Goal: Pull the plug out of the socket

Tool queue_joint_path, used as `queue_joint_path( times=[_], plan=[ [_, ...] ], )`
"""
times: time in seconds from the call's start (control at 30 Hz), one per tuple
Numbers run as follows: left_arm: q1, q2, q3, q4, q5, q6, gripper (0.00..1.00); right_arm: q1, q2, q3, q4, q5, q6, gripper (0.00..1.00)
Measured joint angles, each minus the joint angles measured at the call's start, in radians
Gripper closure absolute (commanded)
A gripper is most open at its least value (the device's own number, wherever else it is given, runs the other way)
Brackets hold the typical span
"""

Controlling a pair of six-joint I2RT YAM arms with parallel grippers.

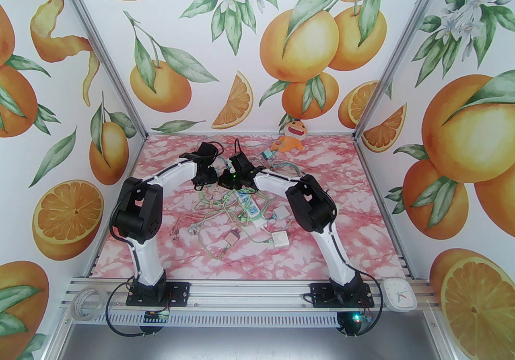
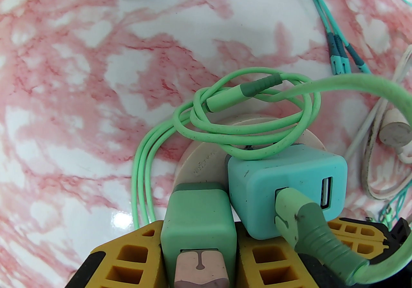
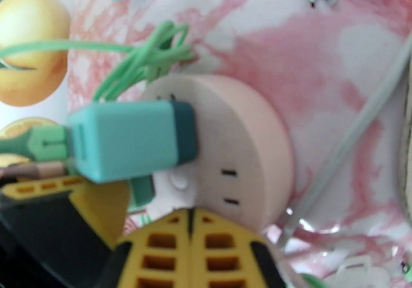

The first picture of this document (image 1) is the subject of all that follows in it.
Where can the aluminium mounting rail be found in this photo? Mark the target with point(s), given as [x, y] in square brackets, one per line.
[249, 298]

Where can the orange plush toy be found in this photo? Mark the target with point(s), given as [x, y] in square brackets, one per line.
[293, 135]

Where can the white square clock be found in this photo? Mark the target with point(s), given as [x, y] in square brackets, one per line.
[398, 294]

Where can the pale pink USB charger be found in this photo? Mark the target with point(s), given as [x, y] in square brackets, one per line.
[232, 238]

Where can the white power strip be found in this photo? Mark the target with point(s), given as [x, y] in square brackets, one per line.
[251, 209]

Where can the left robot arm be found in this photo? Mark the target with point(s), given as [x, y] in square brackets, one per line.
[173, 173]

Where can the round pink power socket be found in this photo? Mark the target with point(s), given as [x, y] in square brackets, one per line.
[215, 196]

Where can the teal USB charger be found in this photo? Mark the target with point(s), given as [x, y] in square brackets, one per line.
[268, 155]

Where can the aluminium frame post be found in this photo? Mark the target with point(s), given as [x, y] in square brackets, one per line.
[400, 48]
[103, 48]

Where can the white speckled USB charger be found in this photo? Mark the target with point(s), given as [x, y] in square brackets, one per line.
[281, 239]

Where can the clear tape roll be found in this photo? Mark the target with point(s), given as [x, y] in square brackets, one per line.
[76, 304]

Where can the small circuit board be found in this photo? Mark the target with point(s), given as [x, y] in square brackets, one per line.
[358, 317]
[157, 316]

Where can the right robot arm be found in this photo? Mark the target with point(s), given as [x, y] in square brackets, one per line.
[273, 181]

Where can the plain white USB charger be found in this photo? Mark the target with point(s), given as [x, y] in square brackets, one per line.
[281, 213]

